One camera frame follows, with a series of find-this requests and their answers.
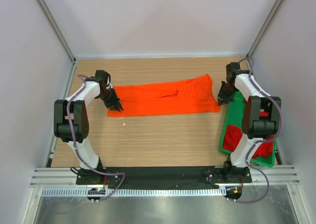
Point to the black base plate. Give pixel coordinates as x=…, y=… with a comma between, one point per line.
x=164, y=178

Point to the orange t shirt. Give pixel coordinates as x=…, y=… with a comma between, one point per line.
x=181, y=97

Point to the aluminium frame post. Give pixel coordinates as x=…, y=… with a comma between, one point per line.
x=264, y=28
x=49, y=17

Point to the left aluminium frame post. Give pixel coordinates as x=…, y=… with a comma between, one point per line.
x=49, y=17

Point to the right aluminium frame post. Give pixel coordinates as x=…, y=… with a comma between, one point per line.
x=264, y=28

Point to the white slotted cable duct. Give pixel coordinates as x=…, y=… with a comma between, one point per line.
x=98, y=192

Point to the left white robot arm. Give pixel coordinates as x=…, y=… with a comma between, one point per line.
x=71, y=123

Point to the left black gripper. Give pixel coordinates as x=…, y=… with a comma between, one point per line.
x=114, y=105

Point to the red t shirt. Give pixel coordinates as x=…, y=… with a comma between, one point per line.
x=232, y=137

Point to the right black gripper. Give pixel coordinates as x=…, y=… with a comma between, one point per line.
x=222, y=99

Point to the green plastic bin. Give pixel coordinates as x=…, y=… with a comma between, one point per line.
x=234, y=112

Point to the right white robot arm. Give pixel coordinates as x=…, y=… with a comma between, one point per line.
x=261, y=120

